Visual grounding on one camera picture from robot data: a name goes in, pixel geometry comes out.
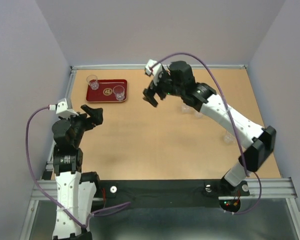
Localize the cluster left clear glass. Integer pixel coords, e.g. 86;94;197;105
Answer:
181;104;192;114

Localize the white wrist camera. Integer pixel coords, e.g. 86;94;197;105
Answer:
48;98;79;119
144;59;164;86

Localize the red lacquer tray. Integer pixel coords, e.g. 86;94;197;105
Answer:
86;79;128;103

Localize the aluminium frame rail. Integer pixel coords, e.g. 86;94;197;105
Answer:
70;64;248;71

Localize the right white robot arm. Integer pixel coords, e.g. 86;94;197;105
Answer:
143;59;277;195

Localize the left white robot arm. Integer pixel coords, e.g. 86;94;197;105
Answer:
51;105;103;240

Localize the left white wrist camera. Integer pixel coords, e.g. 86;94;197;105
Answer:
48;98;79;119

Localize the cluster front clear glass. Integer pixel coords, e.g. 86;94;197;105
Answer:
194;111;204;118

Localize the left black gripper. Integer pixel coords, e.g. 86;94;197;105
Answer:
63;104;103;146

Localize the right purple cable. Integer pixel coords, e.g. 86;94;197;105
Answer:
149;51;263;216

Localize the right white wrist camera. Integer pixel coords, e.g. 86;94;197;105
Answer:
144;59;164;86

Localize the cluster clear glass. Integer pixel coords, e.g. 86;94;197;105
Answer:
194;111;204;118
181;104;192;114

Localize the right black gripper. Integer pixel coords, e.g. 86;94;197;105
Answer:
142;70;184;109

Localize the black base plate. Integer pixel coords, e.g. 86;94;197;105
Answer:
94;179;250;208

